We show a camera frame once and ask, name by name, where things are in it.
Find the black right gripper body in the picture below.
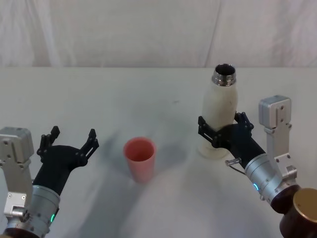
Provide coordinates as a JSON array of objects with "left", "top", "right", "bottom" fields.
[{"left": 217, "top": 123, "right": 266, "bottom": 169}]

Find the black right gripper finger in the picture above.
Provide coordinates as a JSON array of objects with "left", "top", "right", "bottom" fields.
[
  {"left": 233, "top": 112, "right": 255, "bottom": 136},
  {"left": 197, "top": 115, "right": 221, "bottom": 149}
]

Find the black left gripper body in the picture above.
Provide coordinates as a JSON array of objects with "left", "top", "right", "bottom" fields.
[{"left": 32, "top": 144, "right": 88, "bottom": 197}]

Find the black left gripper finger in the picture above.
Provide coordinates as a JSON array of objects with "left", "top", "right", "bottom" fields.
[
  {"left": 36, "top": 125, "right": 61, "bottom": 159},
  {"left": 75, "top": 128, "right": 100, "bottom": 167}
]

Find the cream vacuum bottle steel neck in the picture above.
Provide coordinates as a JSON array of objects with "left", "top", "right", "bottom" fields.
[{"left": 197, "top": 63, "right": 239, "bottom": 161}]

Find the white table cloth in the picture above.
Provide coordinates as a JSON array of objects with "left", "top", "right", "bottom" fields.
[{"left": 0, "top": 66, "right": 317, "bottom": 238}]

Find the pink cup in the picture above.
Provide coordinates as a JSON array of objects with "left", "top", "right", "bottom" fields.
[{"left": 123, "top": 136, "right": 157, "bottom": 184}]

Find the white wrinkled backdrop cloth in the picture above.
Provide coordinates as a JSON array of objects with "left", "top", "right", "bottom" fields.
[{"left": 0, "top": 0, "right": 317, "bottom": 68}]

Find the thin dark cable silver plug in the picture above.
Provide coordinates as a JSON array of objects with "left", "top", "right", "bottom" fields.
[{"left": 224, "top": 157, "right": 246, "bottom": 176}]

